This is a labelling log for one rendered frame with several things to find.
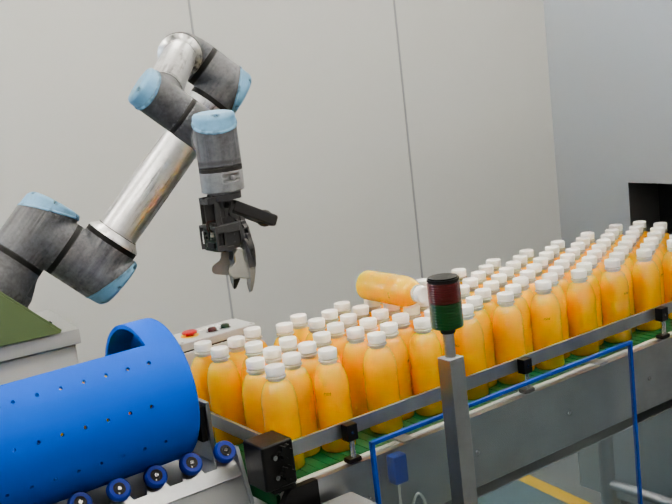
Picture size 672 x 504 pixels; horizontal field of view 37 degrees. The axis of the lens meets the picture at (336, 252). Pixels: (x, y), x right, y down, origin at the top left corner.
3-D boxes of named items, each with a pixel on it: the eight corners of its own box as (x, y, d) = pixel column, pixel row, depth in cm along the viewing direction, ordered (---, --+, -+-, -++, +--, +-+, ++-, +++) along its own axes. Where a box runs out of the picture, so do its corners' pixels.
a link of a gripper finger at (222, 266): (209, 288, 216) (208, 248, 213) (232, 282, 220) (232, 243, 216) (216, 293, 214) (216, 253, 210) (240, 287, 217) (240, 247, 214)
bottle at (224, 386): (253, 432, 222) (242, 352, 219) (239, 445, 215) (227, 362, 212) (224, 432, 225) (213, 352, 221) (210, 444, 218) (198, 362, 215)
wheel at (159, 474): (142, 466, 190) (145, 462, 188) (166, 468, 191) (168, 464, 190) (142, 489, 187) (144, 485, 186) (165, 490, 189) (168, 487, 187)
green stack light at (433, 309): (424, 328, 195) (421, 303, 194) (448, 320, 198) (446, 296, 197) (446, 332, 190) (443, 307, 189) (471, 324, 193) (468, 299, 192)
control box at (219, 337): (167, 378, 238) (160, 336, 236) (239, 356, 249) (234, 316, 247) (187, 386, 230) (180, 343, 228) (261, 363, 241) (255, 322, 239)
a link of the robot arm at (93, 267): (50, 270, 273) (208, 47, 278) (104, 305, 278) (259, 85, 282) (49, 278, 258) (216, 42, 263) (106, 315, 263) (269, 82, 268)
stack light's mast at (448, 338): (427, 357, 196) (419, 278, 193) (451, 349, 199) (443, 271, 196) (449, 363, 191) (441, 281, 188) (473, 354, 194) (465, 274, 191)
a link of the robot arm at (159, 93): (179, 16, 271) (149, 65, 208) (216, 44, 274) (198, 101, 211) (154, 50, 274) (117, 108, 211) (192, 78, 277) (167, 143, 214)
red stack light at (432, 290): (421, 303, 194) (419, 283, 193) (446, 295, 197) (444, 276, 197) (443, 307, 189) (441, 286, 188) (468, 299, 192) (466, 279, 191)
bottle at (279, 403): (301, 454, 206) (290, 367, 203) (307, 467, 199) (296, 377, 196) (267, 461, 205) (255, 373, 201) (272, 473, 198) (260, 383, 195)
